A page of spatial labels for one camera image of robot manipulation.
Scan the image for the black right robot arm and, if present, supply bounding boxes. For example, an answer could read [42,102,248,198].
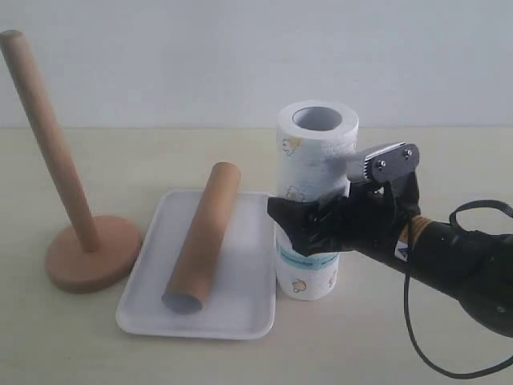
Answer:
[267,172,512,337]

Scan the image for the printed paper towel roll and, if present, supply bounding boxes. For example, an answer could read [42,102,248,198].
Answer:
[275,100,359,301]

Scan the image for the white rectangular tray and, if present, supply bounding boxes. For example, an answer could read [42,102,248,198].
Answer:
[115,189,276,340]

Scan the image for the wooden paper towel holder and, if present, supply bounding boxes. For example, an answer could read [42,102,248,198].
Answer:
[0,30,143,294]

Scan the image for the brown cardboard tube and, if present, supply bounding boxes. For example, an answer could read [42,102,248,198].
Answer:
[162,162,241,314]

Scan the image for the black cable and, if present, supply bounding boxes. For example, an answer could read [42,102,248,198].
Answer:
[402,201,513,380]

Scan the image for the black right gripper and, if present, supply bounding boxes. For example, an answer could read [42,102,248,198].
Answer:
[267,172,420,256]

